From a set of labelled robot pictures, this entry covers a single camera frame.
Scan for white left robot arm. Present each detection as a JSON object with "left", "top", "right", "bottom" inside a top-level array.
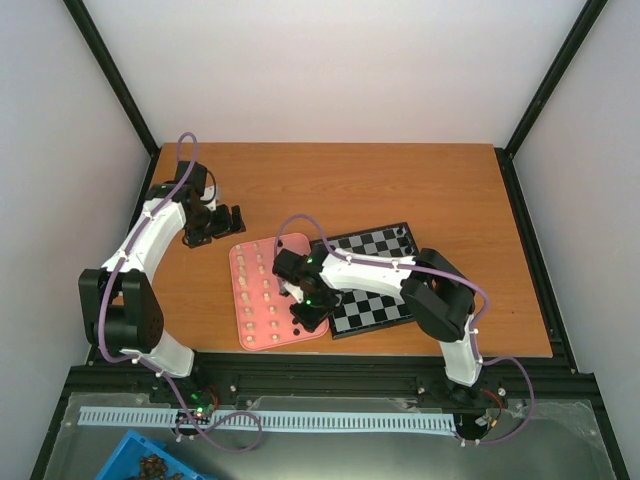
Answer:
[{"left": 78, "top": 161, "right": 246, "bottom": 403}]

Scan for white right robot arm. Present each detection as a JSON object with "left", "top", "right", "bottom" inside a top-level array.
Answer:
[{"left": 272, "top": 245, "right": 489, "bottom": 387}]

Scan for black and white chessboard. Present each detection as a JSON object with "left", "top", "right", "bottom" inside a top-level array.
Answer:
[{"left": 327, "top": 222, "right": 419, "bottom": 339}]

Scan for pink plastic tray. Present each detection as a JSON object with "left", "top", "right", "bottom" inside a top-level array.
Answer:
[{"left": 228, "top": 237, "right": 329, "bottom": 352}]

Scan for blue plastic bin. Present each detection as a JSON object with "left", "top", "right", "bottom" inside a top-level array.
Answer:
[{"left": 95, "top": 430, "right": 214, "bottom": 480}]

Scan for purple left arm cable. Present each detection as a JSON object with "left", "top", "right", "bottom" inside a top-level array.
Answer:
[{"left": 97, "top": 132, "right": 265, "bottom": 455}]

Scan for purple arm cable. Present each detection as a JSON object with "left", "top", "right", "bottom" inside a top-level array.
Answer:
[
  {"left": 274, "top": 214, "right": 536, "bottom": 447},
  {"left": 97, "top": 132, "right": 265, "bottom": 455}
]

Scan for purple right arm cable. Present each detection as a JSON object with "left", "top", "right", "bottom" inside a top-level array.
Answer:
[{"left": 274, "top": 214, "right": 536, "bottom": 447}]

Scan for black aluminium frame base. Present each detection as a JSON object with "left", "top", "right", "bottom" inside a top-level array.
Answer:
[{"left": 29, "top": 142, "right": 631, "bottom": 480}]

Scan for light blue cable duct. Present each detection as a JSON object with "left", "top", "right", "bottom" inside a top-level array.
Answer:
[{"left": 77, "top": 406, "right": 456, "bottom": 436}]

